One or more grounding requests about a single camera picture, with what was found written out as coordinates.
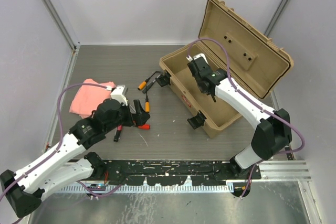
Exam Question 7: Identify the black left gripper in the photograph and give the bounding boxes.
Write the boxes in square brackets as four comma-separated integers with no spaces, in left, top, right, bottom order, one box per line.
[104,99,149,133]

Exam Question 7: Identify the red handled screwdriver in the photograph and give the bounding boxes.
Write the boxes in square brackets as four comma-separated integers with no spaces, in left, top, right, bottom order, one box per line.
[133,121,151,130]

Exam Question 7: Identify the tan plastic tool case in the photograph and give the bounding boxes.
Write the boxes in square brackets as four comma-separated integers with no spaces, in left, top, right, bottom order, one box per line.
[159,0,295,139]

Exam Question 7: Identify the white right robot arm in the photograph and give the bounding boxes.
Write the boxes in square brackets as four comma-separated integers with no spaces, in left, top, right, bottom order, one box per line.
[187,54,292,179]

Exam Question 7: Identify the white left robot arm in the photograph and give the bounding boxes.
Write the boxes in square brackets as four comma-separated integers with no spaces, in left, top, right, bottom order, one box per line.
[1,99,150,218]

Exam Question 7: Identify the orange stubby screwdriver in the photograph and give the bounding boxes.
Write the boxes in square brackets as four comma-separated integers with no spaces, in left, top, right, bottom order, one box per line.
[145,95,150,112]

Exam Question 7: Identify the orange short screwdriver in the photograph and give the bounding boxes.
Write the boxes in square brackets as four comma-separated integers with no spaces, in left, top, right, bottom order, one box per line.
[138,71,161,90]

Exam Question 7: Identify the black red pliers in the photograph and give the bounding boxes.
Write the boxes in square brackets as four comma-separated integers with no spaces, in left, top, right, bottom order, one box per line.
[113,125,122,142]

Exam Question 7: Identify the pink folded cloth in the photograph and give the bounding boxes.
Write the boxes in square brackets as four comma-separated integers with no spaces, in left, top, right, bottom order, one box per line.
[69,86,111,119]

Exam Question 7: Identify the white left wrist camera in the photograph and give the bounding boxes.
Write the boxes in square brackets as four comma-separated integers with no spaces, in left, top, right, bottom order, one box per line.
[110,85,128,106]

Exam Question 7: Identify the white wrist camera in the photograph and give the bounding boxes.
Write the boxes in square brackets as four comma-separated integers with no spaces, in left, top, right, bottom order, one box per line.
[192,53,208,63]
[110,85,128,106]

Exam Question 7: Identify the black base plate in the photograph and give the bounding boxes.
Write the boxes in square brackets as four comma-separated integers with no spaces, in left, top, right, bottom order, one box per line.
[76,159,262,186]

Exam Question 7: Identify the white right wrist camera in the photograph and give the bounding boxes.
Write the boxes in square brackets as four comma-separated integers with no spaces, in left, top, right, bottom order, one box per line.
[192,53,208,63]

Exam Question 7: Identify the aluminium frame rail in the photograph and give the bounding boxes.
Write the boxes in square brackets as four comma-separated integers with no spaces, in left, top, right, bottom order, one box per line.
[257,161,312,182]

